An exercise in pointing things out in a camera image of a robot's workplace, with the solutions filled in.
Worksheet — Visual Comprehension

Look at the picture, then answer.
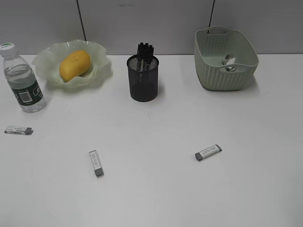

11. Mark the black marker pen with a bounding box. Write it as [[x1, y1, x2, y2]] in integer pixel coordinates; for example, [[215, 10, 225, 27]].
[[142, 43, 149, 71], [146, 45, 154, 71], [136, 43, 144, 71]]

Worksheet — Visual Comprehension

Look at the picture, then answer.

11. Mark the grey white eraser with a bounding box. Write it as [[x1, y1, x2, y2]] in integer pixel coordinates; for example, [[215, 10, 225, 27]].
[[89, 150, 104, 177], [4, 126, 33, 135], [195, 144, 222, 161]]

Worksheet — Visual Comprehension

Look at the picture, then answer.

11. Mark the yellow mango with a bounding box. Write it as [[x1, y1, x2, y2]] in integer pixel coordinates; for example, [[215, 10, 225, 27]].
[[59, 50, 91, 82]]

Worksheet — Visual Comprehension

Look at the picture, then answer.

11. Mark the waste paper ball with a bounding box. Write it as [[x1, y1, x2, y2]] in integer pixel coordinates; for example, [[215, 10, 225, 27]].
[[222, 53, 236, 72]]

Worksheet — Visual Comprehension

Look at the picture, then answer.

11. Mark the clear water bottle green label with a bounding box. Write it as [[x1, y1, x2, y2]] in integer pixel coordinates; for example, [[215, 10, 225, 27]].
[[0, 43, 46, 113]]

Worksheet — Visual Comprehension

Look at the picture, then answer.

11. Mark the black mesh pen holder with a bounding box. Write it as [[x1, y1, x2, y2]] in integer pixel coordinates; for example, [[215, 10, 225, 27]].
[[126, 54, 159, 102]]

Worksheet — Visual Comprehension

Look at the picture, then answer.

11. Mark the pale green woven basket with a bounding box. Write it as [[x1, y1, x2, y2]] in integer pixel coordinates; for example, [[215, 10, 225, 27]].
[[194, 26, 259, 91]]

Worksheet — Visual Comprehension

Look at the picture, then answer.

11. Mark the pale green wavy plate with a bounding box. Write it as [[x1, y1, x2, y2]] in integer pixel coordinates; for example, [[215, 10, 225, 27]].
[[32, 40, 112, 92]]

